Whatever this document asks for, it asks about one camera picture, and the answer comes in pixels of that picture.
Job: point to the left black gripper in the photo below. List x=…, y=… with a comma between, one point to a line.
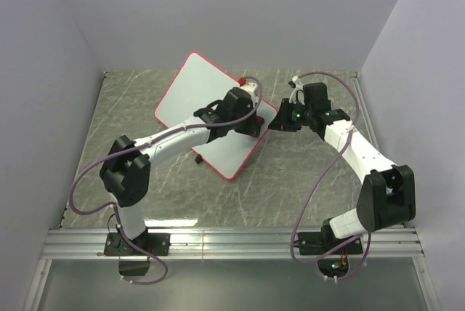
x=249, y=128

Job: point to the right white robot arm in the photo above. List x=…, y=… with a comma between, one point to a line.
x=388, y=192

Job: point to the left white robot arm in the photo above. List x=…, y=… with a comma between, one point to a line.
x=126, y=174

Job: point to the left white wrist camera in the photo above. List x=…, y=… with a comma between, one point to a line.
x=248, y=85

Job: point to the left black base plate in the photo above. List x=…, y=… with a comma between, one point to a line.
x=154, y=243

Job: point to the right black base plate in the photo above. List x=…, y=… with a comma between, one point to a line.
x=315, y=244

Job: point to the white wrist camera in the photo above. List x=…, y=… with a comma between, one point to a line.
x=296, y=84
x=248, y=85

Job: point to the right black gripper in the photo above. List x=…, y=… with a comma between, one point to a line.
x=280, y=122

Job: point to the red whiteboard eraser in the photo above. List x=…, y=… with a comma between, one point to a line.
x=256, y=126

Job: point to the red framed whiteboard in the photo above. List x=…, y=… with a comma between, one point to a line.
x=198, y=83

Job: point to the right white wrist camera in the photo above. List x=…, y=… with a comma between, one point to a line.
x=296, y=84

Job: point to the right black board clip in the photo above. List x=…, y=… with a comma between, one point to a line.
x=198, y=159

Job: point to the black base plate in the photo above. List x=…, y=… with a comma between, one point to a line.
x=315, y=244
x=154, y=243

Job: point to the aluminium front rail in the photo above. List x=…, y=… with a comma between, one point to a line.
x=222, y=243

